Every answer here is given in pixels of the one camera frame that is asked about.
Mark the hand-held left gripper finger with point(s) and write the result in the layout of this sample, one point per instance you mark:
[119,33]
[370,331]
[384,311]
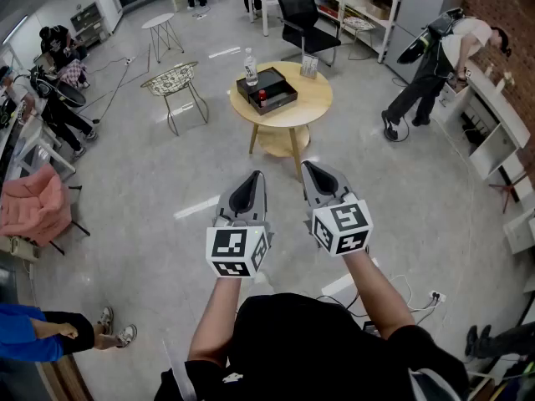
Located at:
[263,203]
[225,206]

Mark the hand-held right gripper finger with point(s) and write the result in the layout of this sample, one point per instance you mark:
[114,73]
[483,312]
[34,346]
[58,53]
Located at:
[341,184]
[305,188]

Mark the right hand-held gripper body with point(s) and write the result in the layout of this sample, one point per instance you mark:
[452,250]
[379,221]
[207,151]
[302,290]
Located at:
[342,224]

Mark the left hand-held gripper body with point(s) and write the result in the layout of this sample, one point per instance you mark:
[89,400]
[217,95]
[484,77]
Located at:
[230,245]

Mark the small red object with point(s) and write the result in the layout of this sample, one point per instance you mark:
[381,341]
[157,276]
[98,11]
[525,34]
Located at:
[262,98]

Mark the black box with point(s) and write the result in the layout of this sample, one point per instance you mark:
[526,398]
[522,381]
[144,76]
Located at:
[271,77]

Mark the person's right forearm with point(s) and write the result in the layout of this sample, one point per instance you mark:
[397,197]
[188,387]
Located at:
[376,299]

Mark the person's left forearm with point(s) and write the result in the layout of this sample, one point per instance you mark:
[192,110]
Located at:
[213,324]

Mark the round wooden table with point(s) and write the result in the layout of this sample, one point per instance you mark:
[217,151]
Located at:
[309,98]

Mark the small card stand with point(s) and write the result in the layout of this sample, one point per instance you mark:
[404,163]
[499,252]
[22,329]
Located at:
[309,66]

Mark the person's black shirt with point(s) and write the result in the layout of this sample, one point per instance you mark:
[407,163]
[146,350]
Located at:
[301,349]

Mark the clear plastic water bottle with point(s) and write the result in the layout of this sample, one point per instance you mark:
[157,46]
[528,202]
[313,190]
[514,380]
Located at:
[251,71]

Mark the white cubby shelf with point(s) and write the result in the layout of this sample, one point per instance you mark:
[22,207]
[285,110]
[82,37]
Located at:
[497,144]

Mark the dark red stool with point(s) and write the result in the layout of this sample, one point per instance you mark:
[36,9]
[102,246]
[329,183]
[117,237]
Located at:
[507,188]

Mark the white shelf unit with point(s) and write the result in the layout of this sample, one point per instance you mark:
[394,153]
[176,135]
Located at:
[392,15]

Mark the white low cabinet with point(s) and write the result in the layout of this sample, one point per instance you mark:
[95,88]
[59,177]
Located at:
[520,232]

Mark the black office chair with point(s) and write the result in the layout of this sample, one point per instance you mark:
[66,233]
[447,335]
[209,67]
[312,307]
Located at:
[299,6]

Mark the pink armchair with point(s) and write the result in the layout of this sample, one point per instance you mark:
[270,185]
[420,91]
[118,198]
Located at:
[33,207]

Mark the grey metal cabinet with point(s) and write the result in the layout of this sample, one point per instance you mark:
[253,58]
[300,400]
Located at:
[411,2]

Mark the white round side table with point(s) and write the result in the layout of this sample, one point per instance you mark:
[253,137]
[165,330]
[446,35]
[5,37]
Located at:
[158,20]

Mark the checkered cloth table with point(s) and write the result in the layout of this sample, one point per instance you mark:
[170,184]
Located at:
[73,71]

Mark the wooden bench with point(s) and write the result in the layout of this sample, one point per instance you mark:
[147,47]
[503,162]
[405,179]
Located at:
[62,380]

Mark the grey filing cabinet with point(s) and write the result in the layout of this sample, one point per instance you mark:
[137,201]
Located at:
[88,19]

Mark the ceiling strip light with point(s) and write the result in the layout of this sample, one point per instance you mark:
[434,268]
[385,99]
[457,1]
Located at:
[14,29]

